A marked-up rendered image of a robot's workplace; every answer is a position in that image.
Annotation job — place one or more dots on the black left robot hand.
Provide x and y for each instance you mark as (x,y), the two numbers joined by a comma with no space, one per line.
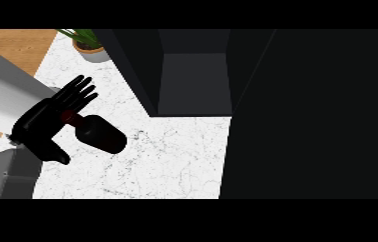
(38,126)

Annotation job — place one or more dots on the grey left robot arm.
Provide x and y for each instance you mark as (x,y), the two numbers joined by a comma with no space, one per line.
(17,172)

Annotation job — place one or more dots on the dark wine bottle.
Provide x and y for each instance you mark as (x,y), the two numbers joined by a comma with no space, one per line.
(101,134)

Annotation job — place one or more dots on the dark grey cabinet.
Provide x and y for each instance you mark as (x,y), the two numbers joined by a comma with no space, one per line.
(194,82)

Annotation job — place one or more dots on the dark grey cabinet door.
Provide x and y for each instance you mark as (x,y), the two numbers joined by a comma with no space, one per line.
(305,119)

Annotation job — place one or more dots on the potted green plant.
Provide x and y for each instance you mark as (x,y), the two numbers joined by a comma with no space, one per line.
(89,44)

